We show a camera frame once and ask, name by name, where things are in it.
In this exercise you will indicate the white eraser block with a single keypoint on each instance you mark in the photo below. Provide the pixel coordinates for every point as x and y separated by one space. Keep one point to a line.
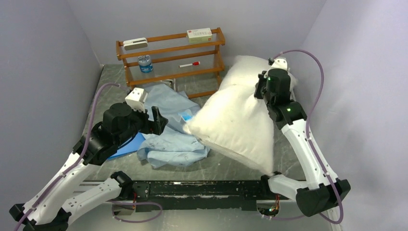
136 43

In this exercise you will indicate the small stapler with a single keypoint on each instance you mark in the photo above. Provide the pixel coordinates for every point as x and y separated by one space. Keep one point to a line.
168 82

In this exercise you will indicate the white pillow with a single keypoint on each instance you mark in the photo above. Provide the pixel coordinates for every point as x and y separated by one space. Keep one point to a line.
236 124

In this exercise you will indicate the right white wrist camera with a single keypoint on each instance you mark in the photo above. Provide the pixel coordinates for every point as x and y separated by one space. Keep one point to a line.
279 63

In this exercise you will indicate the wooden shelf rack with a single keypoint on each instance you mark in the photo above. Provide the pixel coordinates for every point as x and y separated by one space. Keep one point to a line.
167 53

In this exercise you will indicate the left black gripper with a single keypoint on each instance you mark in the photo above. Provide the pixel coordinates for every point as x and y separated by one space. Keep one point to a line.
156 126

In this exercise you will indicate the blue flat board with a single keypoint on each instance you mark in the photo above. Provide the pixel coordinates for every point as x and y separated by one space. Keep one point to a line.
130 146

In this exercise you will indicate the red capped white marker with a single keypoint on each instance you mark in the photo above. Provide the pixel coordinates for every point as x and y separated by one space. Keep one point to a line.
190 64

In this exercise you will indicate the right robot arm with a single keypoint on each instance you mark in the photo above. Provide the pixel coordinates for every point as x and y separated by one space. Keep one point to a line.
322 189

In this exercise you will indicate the light blue pillowcase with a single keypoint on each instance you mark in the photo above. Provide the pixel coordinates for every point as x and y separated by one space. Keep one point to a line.
174 146

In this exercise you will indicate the white box with red label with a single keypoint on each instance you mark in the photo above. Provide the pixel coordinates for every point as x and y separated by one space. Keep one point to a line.
199 35

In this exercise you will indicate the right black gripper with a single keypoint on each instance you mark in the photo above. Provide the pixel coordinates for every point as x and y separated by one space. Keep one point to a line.
262 79

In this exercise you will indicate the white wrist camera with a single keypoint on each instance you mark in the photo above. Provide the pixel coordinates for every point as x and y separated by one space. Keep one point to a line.
279 63
136 99

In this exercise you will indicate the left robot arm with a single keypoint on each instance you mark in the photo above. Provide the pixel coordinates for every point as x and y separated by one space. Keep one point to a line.
55 207

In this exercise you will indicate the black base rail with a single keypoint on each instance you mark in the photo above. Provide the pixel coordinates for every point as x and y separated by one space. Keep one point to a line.
247 195

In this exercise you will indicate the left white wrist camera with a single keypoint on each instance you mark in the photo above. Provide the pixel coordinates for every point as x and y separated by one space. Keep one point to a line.
136 99

